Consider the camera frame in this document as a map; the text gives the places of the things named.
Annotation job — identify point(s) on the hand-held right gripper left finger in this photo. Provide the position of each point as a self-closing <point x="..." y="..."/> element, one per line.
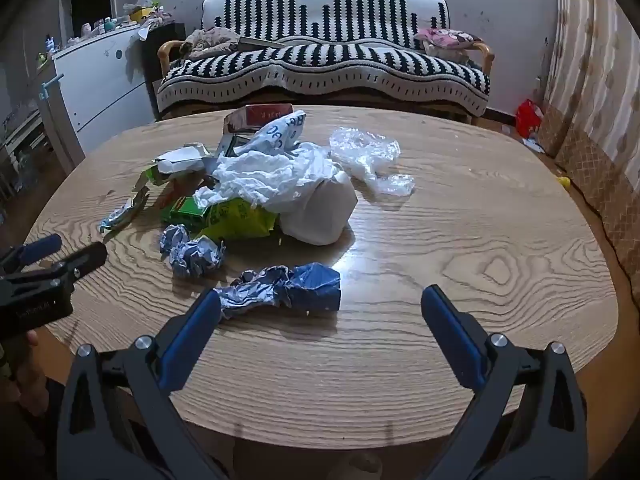
<point x="192" y="330"/>

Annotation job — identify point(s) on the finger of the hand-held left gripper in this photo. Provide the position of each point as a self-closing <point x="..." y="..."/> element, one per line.
<point x="40" y="249"/>
<point x="85" y="260"/>

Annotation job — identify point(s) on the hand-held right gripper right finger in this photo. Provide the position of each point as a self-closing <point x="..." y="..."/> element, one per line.
<point x="452" y="335"/>

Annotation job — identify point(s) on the blue white wrapper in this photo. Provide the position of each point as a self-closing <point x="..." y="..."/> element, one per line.
<point x="192" y="255"/>
<point x="285" y="287"/>

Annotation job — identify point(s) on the green yellow popcorn bag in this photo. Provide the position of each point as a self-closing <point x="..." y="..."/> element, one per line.
<point x="235" y="220"/>

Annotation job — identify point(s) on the red cigarette box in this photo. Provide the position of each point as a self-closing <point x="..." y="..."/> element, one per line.
<point x="260" y="114"/>

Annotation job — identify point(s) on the person's left hand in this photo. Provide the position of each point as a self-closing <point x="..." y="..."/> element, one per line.
<point x="31" y="392"/>

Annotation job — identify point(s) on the silver foil wrapper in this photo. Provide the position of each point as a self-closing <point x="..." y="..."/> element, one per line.
<point x="122" y="212"/>

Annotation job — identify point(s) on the wooden table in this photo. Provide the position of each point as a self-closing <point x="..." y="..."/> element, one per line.
<point x="450" y="260"/>

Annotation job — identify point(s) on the green torn wrapper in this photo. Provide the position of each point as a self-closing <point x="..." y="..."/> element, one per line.
<point x="150" y="178"/>

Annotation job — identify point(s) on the small green box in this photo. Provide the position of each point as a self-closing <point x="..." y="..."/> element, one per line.
<point x="182" y="210"/>

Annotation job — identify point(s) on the torn white cardboard box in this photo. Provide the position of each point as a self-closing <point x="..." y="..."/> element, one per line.
<point x="180" y="160"/>

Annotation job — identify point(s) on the crumpled white plastic bag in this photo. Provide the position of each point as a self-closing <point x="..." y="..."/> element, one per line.
<point x="265" y="175"/>

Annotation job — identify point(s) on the white cabinet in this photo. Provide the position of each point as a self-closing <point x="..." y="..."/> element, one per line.
<point x="100" y="85"/>

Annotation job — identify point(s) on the small open carton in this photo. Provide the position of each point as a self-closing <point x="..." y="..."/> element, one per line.
<point x="231" y="142"/>

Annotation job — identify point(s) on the yellow toy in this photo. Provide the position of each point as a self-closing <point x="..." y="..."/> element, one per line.
<point x="563" y="181"/>

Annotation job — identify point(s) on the clear plastic bag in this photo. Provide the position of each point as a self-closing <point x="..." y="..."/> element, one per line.
<point x="367" y="155"/>

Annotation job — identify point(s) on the white paper sheet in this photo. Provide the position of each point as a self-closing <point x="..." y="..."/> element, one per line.
<point x="532" y="144"/>

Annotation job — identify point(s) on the white bag with blue print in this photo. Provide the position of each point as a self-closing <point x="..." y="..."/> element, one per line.
<point x="282" y="132"/>

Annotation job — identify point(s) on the red plastic bag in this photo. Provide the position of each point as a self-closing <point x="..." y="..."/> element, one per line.
<point x="528" y="117"/>

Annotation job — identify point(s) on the row of small bottles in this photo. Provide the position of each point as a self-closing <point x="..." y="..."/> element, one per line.
<point x="95" y="25"/>

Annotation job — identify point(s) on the beige clothes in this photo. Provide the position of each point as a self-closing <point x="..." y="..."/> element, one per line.
<point x="210" y="40"/>

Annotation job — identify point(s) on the dark book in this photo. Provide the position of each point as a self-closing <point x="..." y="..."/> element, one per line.
<point x="257" y="42"/>

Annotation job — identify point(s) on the pink cushion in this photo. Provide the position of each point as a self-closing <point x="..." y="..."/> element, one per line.
<point x="447" y="37"/>

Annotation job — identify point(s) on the beige patterned curtain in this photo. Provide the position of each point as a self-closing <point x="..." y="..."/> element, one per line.
<point x="590" y="60"/>

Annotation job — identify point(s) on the wooden frame sofa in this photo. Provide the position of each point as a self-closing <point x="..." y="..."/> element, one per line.
<point x="484" y="52"/>

